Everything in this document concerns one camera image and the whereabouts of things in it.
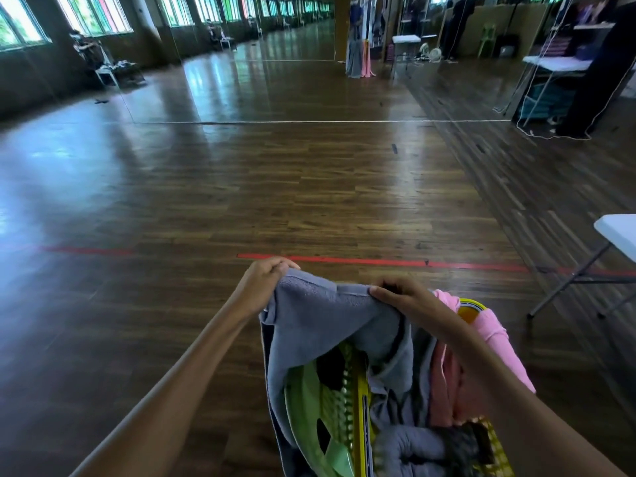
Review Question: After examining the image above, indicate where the person's right forearm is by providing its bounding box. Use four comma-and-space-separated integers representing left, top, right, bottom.
437, 318, 628, 477

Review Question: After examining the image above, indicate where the white stool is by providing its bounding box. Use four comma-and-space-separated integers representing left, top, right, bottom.
94, 64, 121, 88

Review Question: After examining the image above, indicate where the person's left hand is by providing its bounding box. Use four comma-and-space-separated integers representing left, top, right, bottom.
230, 256, 301, 321

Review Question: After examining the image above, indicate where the hanging grey towel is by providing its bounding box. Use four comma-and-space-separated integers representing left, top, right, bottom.
346, 38, 364, 79

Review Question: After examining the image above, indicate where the green plastic laundry basket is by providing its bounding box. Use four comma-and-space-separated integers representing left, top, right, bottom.
284, 342, 369, 477

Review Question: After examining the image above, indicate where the black cloth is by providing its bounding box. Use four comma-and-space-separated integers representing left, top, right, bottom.
437, 421, 495, 468

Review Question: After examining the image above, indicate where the grey towel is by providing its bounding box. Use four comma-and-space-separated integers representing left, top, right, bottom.
346, 38, 364, 79
372, 426, 450, 477
259, 269, 438, 477

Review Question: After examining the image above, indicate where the person's right hand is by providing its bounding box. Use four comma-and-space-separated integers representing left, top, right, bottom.
369, 277, 466, 339

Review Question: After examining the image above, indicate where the white cable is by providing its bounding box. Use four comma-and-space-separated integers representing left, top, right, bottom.
493, 0, 636, 141

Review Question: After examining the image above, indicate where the person's left forearm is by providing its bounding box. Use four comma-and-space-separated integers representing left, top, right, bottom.
69, 305, 250, 477

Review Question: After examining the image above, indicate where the small white folding table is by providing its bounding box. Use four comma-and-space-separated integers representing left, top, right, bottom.
392, 34, 422, 71

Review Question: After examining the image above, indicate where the green plastic chair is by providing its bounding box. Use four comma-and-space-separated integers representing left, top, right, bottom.
477, 23, 497, 59

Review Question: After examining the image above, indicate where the white table with teal towels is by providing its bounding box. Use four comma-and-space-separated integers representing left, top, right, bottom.
516, 55, 593, 126

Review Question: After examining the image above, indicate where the yellow plastic laundry basket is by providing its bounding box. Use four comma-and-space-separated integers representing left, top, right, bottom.
353, 298, 516, 477

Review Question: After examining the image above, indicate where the crumpled grey towel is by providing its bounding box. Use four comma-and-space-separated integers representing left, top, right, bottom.
372, 426, 450, 477

